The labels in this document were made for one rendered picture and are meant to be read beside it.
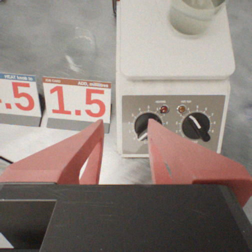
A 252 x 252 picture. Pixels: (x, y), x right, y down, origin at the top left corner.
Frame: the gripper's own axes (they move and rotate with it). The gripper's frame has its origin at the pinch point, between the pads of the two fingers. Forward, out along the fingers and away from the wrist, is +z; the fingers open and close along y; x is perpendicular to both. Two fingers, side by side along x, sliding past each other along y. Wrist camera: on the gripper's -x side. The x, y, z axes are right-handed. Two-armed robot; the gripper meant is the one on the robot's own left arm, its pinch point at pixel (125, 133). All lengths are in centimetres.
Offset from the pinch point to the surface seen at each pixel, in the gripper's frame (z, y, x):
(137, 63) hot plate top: 9.1, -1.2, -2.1
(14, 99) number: 12.6, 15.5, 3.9
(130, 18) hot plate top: 13.2, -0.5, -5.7
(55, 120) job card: 11.7, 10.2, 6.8
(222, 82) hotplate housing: 9.3, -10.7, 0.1
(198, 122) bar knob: 6.0, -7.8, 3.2
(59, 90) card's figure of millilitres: 12.4, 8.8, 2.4
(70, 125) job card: 11.1, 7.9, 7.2
